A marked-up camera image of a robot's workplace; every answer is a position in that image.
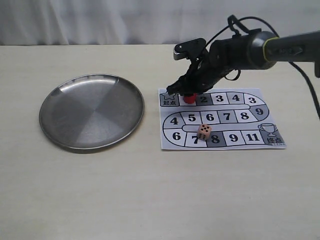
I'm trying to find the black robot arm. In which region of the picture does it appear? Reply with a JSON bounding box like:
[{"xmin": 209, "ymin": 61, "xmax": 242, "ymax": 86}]
[{"xmin": 166, "ymin": 29, "xmax": 320, "ymax": 95}]

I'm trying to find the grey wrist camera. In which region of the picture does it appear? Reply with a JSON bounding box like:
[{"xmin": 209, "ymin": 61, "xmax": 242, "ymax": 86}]
[{"xmin": 173, "ymin": 38, "xmax": 207, "ymax": 61}]

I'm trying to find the black cable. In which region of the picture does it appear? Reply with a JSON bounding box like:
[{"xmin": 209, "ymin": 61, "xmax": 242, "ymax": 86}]
[{"xmin": 205, "ymin": 14, "xmax": 320, "ymax": 121}]

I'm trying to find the round stainless steel plate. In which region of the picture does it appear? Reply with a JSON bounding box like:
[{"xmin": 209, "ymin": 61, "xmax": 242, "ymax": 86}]
[{"xmin": 38, "ymin": 73, "xmax": 145, "ymax": 152}]

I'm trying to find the paper number game board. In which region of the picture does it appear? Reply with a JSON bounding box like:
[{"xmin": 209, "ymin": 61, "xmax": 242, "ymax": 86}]
[{"xmin": 158, "ymin": 88, "xmax": 286, "ymax": 151}]

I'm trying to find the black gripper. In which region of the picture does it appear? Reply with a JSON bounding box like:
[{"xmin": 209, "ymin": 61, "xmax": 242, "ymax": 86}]
[{"xmin": 166, "ymin": 48, "xmax": 236, "ymax": 97}]

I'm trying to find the white curtain backdrop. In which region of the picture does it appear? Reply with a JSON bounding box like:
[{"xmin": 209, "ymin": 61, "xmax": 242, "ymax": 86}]
[{"xmin": 0, "ymin": 0, "xmax": 320, "ymax": 46}]

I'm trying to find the red cylinder game piece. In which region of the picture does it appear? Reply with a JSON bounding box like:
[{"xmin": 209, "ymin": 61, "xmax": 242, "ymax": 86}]
[{"xmin": 183, "ymin": 94, "xmax": 197, "ymax": 105}]

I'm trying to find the beige wooden die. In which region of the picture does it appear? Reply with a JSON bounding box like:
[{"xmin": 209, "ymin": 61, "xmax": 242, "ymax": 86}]
[{"xmin": 196, "ymin": 124, "xmax": 212, "ymax": 141}]

